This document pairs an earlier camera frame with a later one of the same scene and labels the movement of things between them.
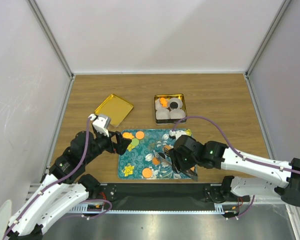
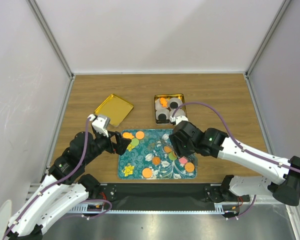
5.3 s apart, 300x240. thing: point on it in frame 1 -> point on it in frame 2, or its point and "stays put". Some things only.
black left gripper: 122,143 stays put
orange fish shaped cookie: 163,101 stays put
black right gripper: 177,163 -> 176,143
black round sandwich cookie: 174,105 stays put
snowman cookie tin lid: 117,109 stays put
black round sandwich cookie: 162,155 -> 162,116
